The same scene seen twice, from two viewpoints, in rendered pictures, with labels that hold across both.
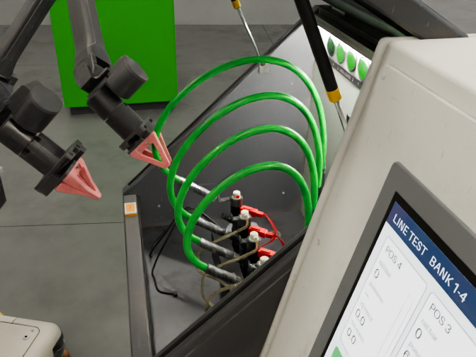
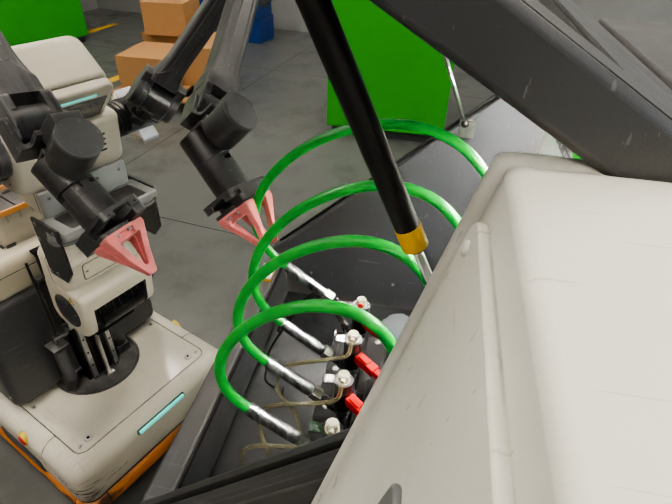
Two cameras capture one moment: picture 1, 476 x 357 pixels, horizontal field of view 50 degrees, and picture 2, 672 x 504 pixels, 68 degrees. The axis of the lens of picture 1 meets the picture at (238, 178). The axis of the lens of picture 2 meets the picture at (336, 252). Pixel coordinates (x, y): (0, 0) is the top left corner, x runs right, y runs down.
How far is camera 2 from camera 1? 0.44 m
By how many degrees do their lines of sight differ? 20
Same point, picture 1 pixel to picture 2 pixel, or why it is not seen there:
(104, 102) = (196, 148)
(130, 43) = (404, 66)
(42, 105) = (64, 145)
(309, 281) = not seen: outside the picture
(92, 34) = (225, 54)
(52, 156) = (90, 211)
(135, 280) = not seen: hidden behind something
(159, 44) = (434, 72)
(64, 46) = not seen: hidden behind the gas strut
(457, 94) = (530, 456)
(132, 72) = (228, 115)
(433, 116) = (464, 464)
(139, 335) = (179, 448)
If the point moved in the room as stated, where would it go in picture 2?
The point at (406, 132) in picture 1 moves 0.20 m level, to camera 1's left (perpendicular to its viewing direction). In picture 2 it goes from (430, 434) to (76, 293)
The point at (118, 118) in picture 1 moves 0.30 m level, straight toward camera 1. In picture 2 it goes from (210, 173) to (99, 306)
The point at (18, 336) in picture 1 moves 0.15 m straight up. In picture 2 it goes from (181, 353) to (174, 323)
